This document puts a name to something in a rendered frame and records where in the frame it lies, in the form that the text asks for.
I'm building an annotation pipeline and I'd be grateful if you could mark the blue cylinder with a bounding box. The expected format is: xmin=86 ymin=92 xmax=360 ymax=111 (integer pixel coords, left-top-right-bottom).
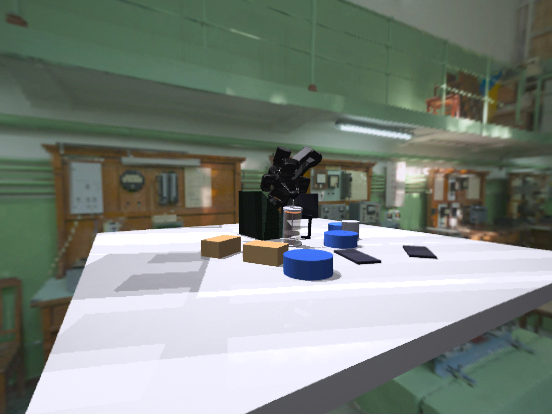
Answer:
xmin=328 ymin=222 xmax=341 ymax=231
xmin=324 ymin=230 xmax=358 ymax=249
xmin=283 ymin=249 xmax=333 ymax=280

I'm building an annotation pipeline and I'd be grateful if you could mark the tan rectangular block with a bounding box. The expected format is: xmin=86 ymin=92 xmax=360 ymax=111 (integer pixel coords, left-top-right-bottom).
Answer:
xmin=243 ymin=240 xmax=289 ymax=267
xmin=201 ymin=235 xmax=241 ymax=259

